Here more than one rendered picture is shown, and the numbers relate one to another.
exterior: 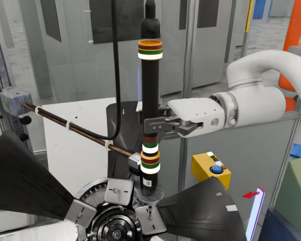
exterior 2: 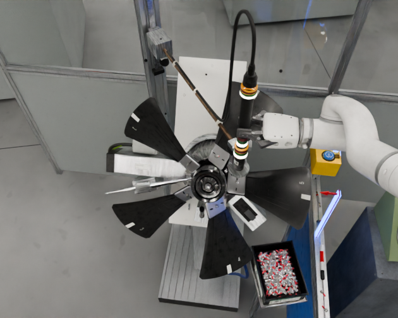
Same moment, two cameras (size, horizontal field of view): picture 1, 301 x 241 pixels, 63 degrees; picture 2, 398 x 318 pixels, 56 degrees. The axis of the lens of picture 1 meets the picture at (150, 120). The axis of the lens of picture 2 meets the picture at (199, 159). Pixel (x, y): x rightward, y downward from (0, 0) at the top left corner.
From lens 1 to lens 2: 66 cm
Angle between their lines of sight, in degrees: 32
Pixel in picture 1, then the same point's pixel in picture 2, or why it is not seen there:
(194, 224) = (267, 197)
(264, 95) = (340, 133)
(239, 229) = (301, 213)
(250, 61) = (333, 107)
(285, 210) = (379, 214)
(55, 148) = (183, 98)
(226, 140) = (386, 115)
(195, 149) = not seen: hidden behind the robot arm
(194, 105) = (279, 125)
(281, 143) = not seen: outside the picture
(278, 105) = not seen: hidden behind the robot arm
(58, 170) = (182, 117)
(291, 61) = (350, 125)
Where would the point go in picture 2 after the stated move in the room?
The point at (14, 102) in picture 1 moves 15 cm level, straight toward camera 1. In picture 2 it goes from (157, 48) to (159, 74)
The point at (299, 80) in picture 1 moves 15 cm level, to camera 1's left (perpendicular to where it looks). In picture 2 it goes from (347, 143) to (287, 124)
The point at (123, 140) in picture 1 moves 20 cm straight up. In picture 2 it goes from (234, 119) to (238, 73)
